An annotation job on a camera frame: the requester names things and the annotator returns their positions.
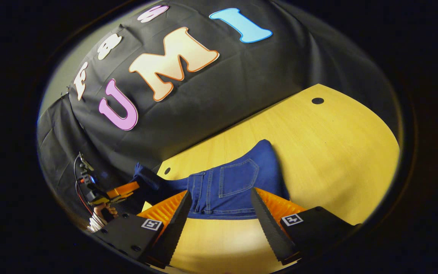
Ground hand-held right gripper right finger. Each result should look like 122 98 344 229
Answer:
250 187 360 266

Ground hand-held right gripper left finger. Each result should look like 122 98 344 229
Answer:
94 190 193 269

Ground blue jeans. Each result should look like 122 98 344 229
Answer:
132 139 291 220

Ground black backdrop cloth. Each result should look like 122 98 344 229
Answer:
36 0 399 229

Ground red cable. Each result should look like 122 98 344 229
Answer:
75 181 95 217

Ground black cable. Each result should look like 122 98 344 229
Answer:
73 154 85 191

